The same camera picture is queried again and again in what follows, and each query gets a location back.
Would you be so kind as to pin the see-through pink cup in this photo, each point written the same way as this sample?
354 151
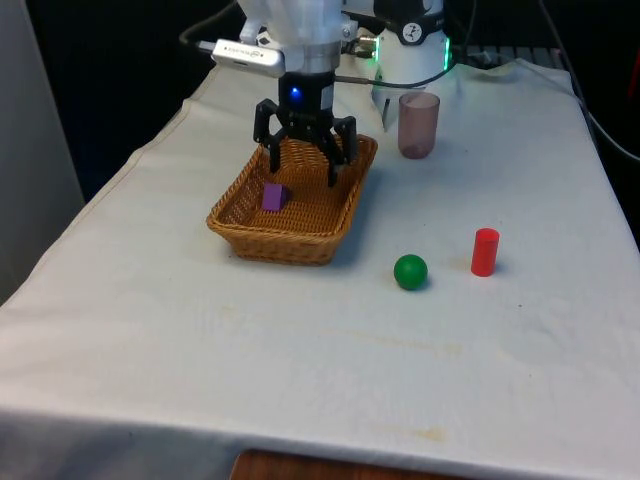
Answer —
419 125

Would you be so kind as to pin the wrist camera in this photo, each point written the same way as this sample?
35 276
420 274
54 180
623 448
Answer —
247 56

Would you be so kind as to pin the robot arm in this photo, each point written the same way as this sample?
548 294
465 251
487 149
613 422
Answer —
310 25

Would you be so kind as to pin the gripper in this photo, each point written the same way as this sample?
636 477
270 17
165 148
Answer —
312 95

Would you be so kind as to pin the red cylinder block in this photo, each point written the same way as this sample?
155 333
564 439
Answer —
485 252

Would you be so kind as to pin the wicker basket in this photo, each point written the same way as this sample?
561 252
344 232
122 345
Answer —
310 220

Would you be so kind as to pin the green ball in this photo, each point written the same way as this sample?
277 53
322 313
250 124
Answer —
410 272

